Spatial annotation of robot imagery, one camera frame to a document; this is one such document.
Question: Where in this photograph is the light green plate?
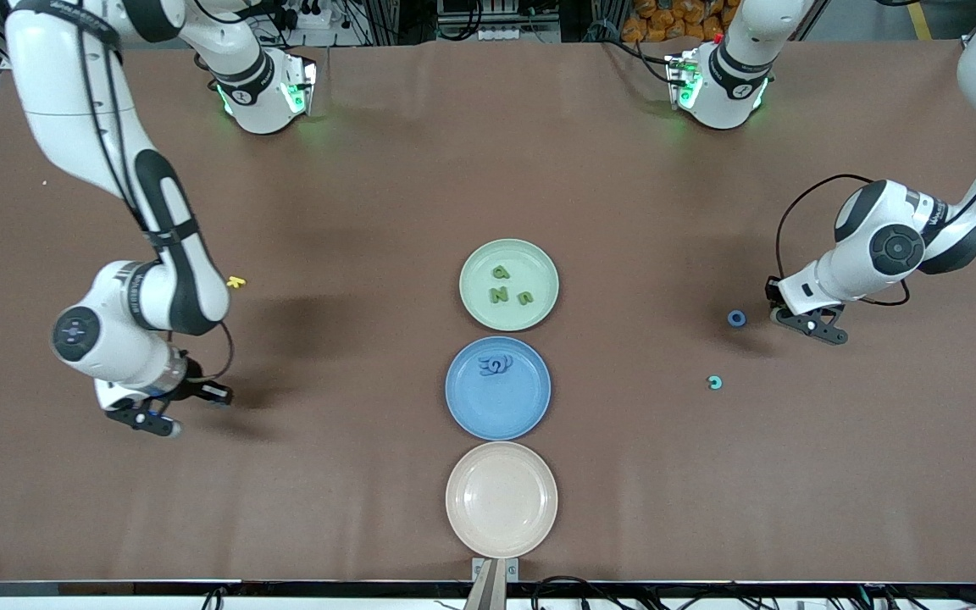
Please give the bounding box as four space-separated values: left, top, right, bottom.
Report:
459 238 560 332

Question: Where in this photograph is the blue plate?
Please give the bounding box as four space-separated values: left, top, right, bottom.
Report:
445 336 552 441

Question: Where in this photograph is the brown table cover sheet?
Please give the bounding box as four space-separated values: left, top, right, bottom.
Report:
0 38 976 585

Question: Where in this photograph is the orange packets pile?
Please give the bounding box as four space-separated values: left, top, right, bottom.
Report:
621 0 730 43

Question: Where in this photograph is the beige plate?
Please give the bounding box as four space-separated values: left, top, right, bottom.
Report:
445 441 559 559

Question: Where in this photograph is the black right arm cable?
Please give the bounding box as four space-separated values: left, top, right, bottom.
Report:
73 0 236 386

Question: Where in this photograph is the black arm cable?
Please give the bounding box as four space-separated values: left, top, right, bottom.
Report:
774 136 976 308
73 0 236 386

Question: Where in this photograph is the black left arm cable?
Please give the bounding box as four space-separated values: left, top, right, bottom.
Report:
774 136 976 308

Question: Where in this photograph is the black table edge rail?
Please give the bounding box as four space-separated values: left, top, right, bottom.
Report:
0 580 976 601

